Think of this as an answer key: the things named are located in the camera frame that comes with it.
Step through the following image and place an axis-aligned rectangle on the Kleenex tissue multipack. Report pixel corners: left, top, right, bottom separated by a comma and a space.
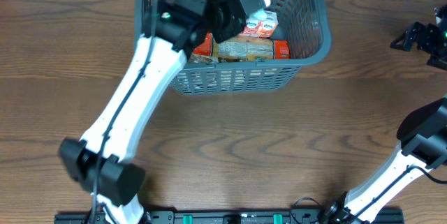
240, 10, 279, 38

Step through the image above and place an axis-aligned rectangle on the beige snack pouch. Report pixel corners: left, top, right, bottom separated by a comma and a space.
189, 54, 215, 64

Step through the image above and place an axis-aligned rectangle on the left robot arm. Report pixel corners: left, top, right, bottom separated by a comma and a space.
58, 0, 271, 223

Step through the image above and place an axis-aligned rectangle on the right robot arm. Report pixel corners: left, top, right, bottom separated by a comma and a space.
318, 6, 446, 223

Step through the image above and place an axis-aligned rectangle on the grey plastic lattice basket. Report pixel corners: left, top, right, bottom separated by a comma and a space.
133, 0, 332, 96

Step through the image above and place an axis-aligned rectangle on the left black cable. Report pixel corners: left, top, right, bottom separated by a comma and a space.
87, 0, 161, 224

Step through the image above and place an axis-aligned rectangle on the black cable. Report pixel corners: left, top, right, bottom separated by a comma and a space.
291, 164, 447, 224
87, 0, 161, 224

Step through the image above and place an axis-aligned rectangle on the right black cable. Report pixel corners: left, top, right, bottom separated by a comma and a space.
291, 164, 447, 224

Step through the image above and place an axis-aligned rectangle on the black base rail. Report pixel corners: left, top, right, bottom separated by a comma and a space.
54, 208, 405, 224

